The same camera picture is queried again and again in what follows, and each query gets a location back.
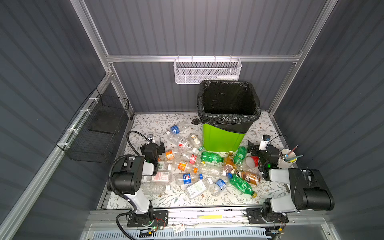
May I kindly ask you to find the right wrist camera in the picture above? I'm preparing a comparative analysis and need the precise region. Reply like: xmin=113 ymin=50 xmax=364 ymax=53
xmin=259 ymin=135 xmax=271 ymax=151

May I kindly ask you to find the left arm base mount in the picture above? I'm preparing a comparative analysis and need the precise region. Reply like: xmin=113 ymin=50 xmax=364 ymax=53
xmin=126 ymin=211 xmax=169 ymax=228

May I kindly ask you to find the green bottle yellow cap left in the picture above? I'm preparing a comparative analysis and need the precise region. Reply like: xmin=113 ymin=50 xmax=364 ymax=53
xmin=198 ymin=146 xmax=224 ymax=164

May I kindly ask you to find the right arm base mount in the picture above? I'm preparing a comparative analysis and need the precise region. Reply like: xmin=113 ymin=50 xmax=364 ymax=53
xmin=243 ymin=207 xmax=289 ymax=225

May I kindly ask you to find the black bin liner bag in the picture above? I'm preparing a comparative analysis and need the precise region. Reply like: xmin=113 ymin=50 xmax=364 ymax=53
xmin=191 ymin=80 xmax=262 ymax=134

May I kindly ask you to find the brown Nescafe bottle upright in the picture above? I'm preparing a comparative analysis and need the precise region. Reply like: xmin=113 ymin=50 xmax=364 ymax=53
xmin=223 ymin=151 xmax=235 ymax=173

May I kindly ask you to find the clear bottle orange cap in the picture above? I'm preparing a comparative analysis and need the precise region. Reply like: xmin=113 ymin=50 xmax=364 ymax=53
xmin=174 ymin=160 xmax=198 ymax=173

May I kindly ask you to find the clear bottle orange label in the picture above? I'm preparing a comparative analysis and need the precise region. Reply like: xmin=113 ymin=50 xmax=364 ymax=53
xmin=158 ymin=149 xmax=182 ymax=162

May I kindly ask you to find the white cup pencil holder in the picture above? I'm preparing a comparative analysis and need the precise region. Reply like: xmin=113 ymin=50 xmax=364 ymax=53
xmin=277 ymin=149 xmax=296 ymax=169

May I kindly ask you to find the brown Nescafe bottle lying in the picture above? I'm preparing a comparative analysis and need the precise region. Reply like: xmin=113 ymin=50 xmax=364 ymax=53
xmin=236 ymin=170 xmax=261 ymax=186

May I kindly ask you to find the red white round bottle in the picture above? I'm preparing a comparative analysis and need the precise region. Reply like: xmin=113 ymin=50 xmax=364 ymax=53
xmin=245 ymin=156 xmax=259 ymax=169

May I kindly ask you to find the white wire wall basket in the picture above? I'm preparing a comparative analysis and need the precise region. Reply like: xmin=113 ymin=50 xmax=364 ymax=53
xmin=173 ymin=58 xmax=242 ymax=85

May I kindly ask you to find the clear bottle pink label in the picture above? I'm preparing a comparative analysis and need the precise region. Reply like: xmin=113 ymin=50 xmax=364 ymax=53
xmin=143 ymin=171 xmax=173 ymax=184

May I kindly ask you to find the clear bottle blue label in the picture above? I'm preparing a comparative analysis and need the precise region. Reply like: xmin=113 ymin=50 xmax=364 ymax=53
xmin=166 ymin=122 xmax=189 ymax=135
xmin=209 ymin=179 xmax=227 ymax=197

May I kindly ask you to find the clear crumpled bottle centre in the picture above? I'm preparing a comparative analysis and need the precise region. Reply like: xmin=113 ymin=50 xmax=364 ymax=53
xmin=198 ymin=165 xmax=223 ymax=178

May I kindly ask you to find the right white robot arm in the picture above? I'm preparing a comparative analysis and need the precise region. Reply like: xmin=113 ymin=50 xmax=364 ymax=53
xmin=248 ymin=142 xmax=335 ymax=216

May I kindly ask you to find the teal pencil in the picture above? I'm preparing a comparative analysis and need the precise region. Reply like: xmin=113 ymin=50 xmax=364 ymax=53
xmin=287 ymin=155 xmax=304 ymax=162

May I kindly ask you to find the black corrugated cable left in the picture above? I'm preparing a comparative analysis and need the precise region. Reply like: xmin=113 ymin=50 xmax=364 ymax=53
xmin=107 ymin=130 xmax=151 ymax=240

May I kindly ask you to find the clear bottle green lime label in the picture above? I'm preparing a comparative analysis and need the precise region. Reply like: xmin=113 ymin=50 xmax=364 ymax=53
xmin=158 ymin=161 xmax=173 ymax=171

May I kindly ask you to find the clear bottle blue label front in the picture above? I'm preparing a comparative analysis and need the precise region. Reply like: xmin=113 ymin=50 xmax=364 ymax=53
xmin=209 ymin=179 xmax=227 ymax=197

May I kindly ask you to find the white tag on rail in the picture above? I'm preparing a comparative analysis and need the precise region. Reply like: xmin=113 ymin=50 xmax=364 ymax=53
xmin=173 ymin=224 xmax=186 ymax=234

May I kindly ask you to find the clear bottle white green label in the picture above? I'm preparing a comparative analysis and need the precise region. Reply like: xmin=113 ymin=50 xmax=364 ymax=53
xmin=186 ymin=178 xmax=213 ymax=199

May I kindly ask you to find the black wire wall basket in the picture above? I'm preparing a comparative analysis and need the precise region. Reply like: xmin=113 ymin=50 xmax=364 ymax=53
xmin=57 ymin=90 xmax=130 ymax=164

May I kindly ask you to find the clear ribbed empty bottle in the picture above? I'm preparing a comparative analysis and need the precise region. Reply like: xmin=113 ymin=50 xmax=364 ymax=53
xmin=141 ymin=183 xmax=172 ymax=195

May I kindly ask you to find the clear bottle red white label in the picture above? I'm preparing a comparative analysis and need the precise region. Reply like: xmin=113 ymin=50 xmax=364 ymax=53
xmin=168 ymin=135 xmax=197 ymax=153

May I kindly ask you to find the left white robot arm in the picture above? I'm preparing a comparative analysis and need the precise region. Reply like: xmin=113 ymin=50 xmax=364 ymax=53
xmin=107 ymin=142 xmax=165 ymax=217

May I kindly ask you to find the Pepsi label clear bottle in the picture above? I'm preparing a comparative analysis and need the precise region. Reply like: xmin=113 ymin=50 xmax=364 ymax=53
xmin=175 ymin=174 xmax=204 ymax=186

